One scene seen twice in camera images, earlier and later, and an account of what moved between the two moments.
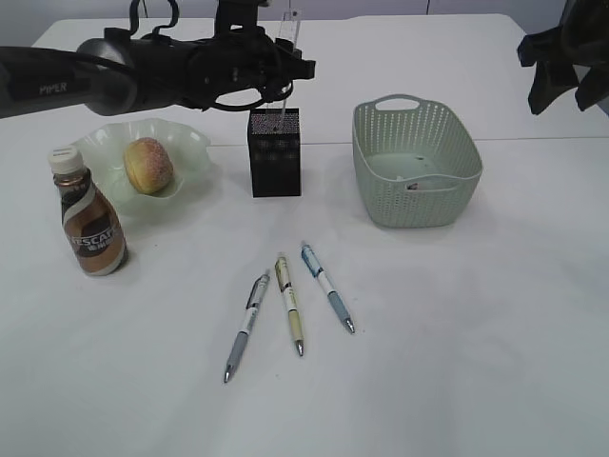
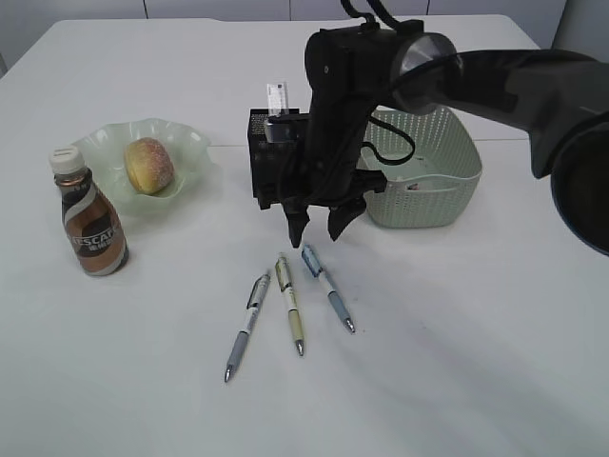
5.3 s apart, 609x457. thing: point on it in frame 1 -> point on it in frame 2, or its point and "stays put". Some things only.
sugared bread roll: x=148 y=166 stays put
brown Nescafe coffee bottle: x=90 y=216 stays put
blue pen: x=309 y=258 stays put
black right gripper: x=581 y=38 -> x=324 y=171
